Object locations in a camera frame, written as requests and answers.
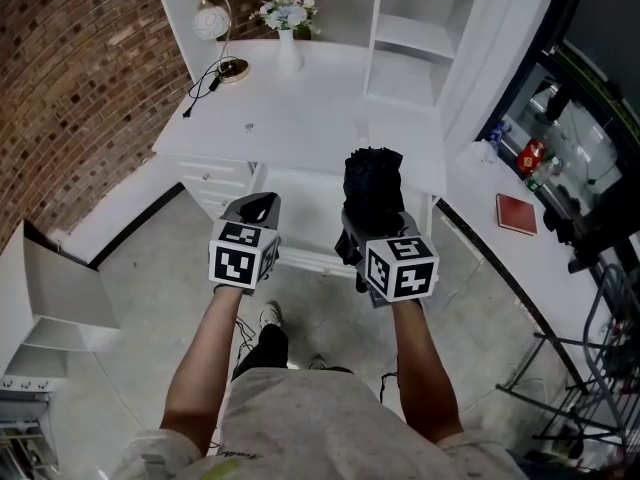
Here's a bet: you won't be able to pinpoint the person's grey t-shirt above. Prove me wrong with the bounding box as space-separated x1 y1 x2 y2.
119 367 531 480

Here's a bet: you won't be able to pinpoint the person's left forearm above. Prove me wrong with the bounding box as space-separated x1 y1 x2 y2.
159 287 251 458

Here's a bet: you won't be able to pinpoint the white drawer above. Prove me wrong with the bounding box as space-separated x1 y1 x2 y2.
252 162 437 275

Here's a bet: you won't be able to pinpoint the clear bottle green label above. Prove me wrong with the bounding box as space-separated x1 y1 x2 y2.
524 156 565 193

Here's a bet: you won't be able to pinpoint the red book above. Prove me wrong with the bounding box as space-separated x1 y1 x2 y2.
495 192 539 237

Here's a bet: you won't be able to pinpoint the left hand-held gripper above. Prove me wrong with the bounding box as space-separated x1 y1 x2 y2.
207 192 284 297

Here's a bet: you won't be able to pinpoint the white globe desk lamp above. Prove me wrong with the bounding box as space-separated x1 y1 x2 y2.
192 0 251 85

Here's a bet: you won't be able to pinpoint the red drink bottle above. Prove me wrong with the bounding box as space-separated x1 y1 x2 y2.
517 137 549 172

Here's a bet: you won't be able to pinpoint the person's black trousers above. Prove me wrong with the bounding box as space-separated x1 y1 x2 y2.
229 322 354 383

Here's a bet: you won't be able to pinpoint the person's right forearm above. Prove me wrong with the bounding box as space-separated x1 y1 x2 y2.
389 297 464 445

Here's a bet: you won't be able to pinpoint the white shelf hutch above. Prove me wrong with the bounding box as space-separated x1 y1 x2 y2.
147 0 566 142

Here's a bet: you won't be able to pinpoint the white cabinet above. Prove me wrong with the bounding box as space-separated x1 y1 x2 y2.
0 220 124 394

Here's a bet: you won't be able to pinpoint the pale flower bouquet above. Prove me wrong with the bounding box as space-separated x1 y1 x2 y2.
249 0 322 38

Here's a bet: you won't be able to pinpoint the clear bottle blue cap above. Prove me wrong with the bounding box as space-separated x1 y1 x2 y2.
487 120 512 145

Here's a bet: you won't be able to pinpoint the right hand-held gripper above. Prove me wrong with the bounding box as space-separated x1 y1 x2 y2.
341 207 441 310

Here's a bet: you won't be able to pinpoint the white desk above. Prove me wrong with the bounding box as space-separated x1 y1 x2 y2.
151 40 449 275

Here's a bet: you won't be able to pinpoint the black floor cable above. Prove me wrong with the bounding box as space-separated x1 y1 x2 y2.
233 316 257 365

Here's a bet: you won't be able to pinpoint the black cloth bundle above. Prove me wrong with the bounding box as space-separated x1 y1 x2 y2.
333 146 406 269

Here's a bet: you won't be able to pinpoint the black metal rack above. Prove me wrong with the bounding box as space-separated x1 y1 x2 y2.
494 262 640 452

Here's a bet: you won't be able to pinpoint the person's white left shoe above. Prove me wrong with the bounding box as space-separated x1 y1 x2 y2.
258 301 284 329

